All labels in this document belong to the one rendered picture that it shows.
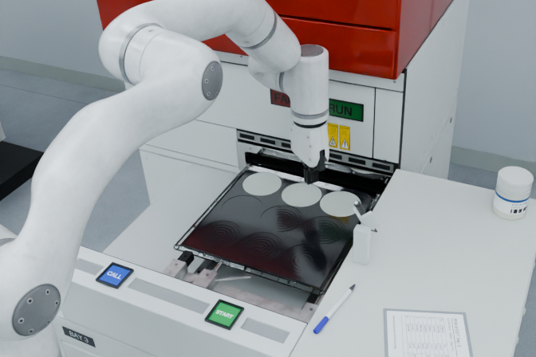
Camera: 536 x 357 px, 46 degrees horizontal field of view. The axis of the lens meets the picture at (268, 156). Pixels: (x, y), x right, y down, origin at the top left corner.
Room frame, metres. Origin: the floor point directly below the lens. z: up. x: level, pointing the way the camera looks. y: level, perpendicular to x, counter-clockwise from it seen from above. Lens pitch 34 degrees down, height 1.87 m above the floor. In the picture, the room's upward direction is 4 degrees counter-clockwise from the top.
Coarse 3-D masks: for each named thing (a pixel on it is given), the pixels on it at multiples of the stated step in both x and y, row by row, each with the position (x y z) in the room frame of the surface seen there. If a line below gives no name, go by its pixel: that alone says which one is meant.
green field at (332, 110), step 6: (330, 102) 1.34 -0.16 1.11; (336, 102) 1.33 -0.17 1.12; (330, 108) 1.34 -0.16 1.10; (336, 108) 1.33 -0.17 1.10; (342, 108) 1.33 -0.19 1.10; (348, 108) 1.32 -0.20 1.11; (354, 108) 1.31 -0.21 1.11; (360, 108) 1.31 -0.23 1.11; (330, 114) 1.34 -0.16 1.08; (336, 114) 1.33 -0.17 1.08; (342, 114) 1.33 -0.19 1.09; (348, 114) 1.32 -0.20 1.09; (354, 114) 1.31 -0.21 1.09; (360, 114) 1.31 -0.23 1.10
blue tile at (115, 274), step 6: (108, 270) 0.97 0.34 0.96; (114, 270) 0.97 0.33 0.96; (120, 270) 0.97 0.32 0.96; (126, 270) 0.97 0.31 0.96; (102, 276) 0.96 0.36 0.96; (108, 276) 0.96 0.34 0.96; (114, 276) 0.95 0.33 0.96; (120, 276) 0.95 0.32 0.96; (108, 282) 0.94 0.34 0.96; (114, 282) 0.94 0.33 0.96
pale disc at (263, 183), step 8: (256, 176) 1.36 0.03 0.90; (264, 176) 1.35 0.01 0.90; (272, 176) 1.35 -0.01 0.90; (248, 184) 1.32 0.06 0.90; (256, 184) 1.32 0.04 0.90; (264, 184) 1.32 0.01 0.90; (272, 184) 1.32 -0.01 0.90; (280, 184) 1.31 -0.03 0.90; (248, 192) 1.29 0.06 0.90; (256, 192) 1.29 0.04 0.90; (264, 192) 1.29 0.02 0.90; (272, 192) 1.28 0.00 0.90
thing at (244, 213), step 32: (352, 192) 1.26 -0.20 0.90; (224, 224) 1.17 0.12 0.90; (256, 224) 1.16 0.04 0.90; (288, 224) 1.15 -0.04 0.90; (320, 224) 1.15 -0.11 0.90; (352, 224) 1.14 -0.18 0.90; (224, 256) 1.06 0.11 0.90; (256, 256) 1.05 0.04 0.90; (288, 256) 1.05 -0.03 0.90; (320, 256) 1.04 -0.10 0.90; (320, 288) 0.94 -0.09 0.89
